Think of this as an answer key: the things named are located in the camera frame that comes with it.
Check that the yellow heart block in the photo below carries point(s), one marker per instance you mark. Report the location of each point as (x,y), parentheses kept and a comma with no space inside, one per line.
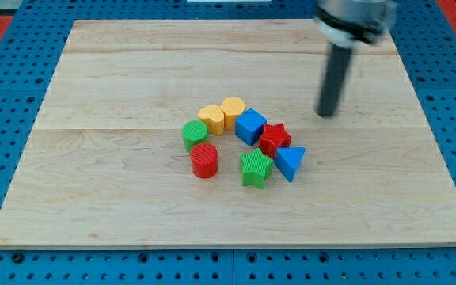
(213,116)

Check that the blue triangle block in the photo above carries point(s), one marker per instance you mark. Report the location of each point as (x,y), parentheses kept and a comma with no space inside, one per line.
(288,160)

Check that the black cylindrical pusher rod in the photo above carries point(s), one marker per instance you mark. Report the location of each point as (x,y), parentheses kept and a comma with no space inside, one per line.
(336,70)

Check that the green cylinder block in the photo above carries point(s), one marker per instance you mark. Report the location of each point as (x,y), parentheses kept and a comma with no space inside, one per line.
(193,133)

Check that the red cylinder block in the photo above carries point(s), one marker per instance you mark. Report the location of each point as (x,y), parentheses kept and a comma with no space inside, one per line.
(204,159)

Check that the red star block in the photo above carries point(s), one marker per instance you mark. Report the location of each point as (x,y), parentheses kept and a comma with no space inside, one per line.
(272,138)

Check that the yellow hexagon block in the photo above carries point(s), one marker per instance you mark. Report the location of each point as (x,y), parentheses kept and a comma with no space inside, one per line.
(232,108)

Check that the blue cube block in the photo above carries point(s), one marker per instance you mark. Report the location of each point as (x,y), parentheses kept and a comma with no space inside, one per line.
(249,126)

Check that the green star block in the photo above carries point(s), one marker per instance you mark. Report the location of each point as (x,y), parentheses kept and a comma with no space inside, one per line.
(255,168)

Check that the wooden board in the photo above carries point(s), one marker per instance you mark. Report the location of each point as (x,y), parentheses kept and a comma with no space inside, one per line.
(104,166)

